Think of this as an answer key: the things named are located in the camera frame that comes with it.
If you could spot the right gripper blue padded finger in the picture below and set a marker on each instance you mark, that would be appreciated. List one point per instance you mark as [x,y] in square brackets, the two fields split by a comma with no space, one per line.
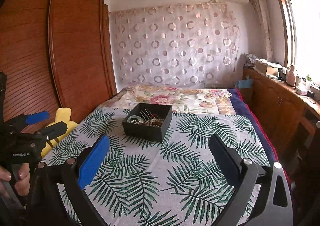
[91,159]
[21,121]

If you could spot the right gripper dark padded finger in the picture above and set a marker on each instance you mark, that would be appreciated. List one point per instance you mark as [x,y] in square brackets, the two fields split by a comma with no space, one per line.
[227,159]

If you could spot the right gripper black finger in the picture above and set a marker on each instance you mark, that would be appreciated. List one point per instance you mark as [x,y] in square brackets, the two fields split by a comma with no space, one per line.
[44,136]

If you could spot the green jade bangle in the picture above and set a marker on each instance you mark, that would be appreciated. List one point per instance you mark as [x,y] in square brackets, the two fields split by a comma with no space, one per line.
[134,119]

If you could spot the purple crystal flower hairpin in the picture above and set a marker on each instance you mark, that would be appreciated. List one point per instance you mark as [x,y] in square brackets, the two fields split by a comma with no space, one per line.
[146,114]

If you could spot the black open jewelry box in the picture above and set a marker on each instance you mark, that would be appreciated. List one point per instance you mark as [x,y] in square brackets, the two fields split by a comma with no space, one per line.
[154,129]

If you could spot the person's left hand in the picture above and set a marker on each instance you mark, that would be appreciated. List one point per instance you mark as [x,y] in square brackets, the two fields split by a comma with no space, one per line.
[22,184]

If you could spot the yellow plush toy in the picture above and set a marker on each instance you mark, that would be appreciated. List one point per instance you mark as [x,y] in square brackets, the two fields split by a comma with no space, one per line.
[62,114]

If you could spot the navy blue blanket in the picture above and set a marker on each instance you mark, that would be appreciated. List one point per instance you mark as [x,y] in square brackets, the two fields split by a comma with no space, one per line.
[241,108]

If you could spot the palm leaf printed cloth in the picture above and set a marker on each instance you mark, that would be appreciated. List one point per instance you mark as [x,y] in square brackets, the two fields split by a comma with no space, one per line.
[174,182]

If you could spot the floral bed quilt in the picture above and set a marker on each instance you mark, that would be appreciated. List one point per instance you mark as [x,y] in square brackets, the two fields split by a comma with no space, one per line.
[212,101]

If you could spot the wooden side cabinet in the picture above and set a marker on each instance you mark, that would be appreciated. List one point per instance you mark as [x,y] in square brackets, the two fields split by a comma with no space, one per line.
[286,117]

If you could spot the blue bag by cabinet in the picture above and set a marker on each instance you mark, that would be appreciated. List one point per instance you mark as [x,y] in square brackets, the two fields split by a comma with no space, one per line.
[244,84]

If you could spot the cardboard box on cabinet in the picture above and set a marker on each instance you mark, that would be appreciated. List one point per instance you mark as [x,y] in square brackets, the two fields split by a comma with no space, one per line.
[265,69]

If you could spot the pink thermos jug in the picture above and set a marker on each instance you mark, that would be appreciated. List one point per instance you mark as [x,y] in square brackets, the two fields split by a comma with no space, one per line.
[291,76]

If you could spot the pink circle patterned curtain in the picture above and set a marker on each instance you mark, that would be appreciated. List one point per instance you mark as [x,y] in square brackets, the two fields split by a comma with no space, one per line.
[190,46]

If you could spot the tied beige window curtain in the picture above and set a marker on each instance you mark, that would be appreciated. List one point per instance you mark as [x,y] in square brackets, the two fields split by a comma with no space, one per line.
[262,10]

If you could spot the window with wooden frame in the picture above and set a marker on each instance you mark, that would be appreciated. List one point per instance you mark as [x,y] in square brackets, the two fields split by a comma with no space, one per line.
[301,28]

